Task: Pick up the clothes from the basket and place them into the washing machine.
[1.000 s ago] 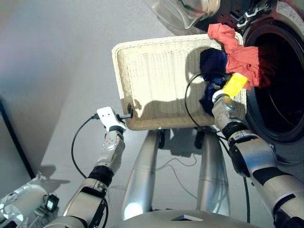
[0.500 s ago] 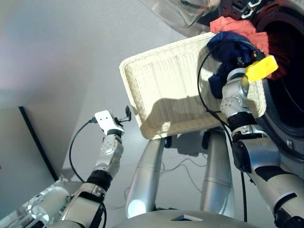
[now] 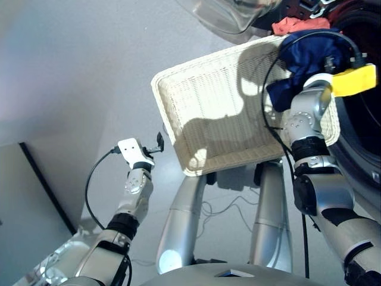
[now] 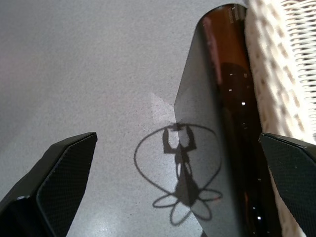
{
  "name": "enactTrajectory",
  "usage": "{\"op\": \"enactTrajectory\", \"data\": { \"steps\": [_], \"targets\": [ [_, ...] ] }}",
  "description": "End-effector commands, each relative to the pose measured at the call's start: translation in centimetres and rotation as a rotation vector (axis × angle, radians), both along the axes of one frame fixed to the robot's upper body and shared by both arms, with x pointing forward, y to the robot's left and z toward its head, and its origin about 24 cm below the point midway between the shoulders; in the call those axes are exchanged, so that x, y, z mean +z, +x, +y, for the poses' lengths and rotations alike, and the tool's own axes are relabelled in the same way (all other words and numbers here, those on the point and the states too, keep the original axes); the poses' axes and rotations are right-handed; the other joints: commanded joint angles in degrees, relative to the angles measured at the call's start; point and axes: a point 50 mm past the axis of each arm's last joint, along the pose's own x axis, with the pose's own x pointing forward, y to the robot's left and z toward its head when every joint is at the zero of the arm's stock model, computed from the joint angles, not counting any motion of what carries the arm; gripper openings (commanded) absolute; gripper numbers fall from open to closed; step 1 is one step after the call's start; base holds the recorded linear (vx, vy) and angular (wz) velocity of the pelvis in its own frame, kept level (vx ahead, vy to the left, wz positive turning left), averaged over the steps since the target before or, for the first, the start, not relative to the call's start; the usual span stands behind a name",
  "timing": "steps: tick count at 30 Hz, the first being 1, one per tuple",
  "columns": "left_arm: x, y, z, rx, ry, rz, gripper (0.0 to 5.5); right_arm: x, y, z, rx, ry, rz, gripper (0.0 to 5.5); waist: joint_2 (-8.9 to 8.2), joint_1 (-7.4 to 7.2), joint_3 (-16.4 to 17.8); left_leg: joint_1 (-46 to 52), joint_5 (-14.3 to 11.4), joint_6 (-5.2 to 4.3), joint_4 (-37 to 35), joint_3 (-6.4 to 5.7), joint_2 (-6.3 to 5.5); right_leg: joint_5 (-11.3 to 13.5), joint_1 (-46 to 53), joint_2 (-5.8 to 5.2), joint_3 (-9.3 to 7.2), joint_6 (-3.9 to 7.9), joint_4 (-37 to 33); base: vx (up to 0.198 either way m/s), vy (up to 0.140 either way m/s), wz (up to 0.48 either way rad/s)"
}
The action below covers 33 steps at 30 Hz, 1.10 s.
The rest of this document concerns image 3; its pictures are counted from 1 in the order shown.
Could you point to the blue garment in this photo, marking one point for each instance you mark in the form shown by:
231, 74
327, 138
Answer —
306, 56

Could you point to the red garment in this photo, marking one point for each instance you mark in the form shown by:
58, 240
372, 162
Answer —
285, 25

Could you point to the pale woven basket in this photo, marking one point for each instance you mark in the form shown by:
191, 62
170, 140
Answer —
208, 104

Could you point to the basket stand with black casters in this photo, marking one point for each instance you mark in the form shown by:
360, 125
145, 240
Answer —
232, 178

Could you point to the grey washing machine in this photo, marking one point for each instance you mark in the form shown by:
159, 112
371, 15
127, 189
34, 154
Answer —
357, 167

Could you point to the round washing machine door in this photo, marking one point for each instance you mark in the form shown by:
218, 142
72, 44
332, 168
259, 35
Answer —
232, 15

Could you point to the silver robot leg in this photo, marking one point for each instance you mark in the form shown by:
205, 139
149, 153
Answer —
178, 226
268, 226

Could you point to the grey robot torso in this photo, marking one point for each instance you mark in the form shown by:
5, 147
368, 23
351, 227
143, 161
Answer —
184, 277

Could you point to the grey panel with black edge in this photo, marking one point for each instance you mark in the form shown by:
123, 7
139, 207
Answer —
23, 193

